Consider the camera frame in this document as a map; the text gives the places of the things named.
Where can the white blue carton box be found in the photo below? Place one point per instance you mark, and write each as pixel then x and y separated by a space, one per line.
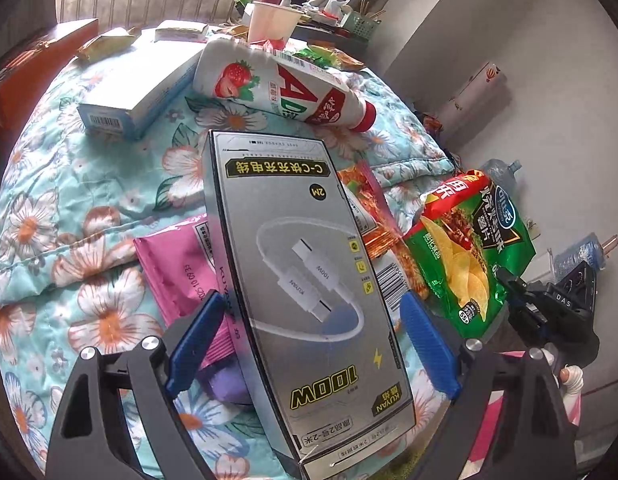
pixel 139 105

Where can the green storage basket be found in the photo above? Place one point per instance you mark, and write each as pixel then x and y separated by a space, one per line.
pixel 361 27

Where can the small white box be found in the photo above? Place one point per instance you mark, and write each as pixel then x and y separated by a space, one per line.
pixel 181 31

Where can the floral blanket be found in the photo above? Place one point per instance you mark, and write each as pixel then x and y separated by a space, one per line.
pixel 64 200

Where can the white plastic bag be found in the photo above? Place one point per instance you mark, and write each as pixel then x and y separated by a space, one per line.
pixel 339 2

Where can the pink snack packet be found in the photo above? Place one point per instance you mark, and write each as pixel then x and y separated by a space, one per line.
pixel 179 260

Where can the green chip bag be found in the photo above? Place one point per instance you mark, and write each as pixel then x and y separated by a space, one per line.
pixel 459 260

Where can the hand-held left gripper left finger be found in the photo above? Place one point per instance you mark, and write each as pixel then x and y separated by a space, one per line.
pixel 196 345

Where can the green fuzzy cloth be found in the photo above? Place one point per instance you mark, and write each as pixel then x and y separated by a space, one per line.
pixel 424 467

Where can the orange noodle snack packet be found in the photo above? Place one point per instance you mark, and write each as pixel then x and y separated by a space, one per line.
pixel 384 225

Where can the yellow green snack packet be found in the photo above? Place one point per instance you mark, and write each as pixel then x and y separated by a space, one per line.
pixel 109 45

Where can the white strawberry drink bottle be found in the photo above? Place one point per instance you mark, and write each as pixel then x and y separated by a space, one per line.
pixel 269 80

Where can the white paper cup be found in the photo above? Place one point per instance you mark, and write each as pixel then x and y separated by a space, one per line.
pixel 269 25

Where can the large water jug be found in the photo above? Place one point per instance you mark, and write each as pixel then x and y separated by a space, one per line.
pixel 501 172

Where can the purple snack packet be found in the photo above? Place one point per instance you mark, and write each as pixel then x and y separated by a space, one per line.
pixel 224 380

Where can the yellow red snack packet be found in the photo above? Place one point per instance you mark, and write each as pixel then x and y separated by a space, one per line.
pixel 349 62

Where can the orange cardboard box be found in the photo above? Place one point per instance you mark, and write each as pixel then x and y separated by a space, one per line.
pixel 19 70

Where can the person's right hand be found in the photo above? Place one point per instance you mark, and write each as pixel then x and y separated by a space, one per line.
pixel 571 380

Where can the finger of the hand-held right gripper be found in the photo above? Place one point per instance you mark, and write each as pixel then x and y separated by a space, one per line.
pixel 529 325
pixel 516 292

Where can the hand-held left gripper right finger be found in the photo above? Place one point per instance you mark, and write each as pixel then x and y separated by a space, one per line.
pixel 429 345

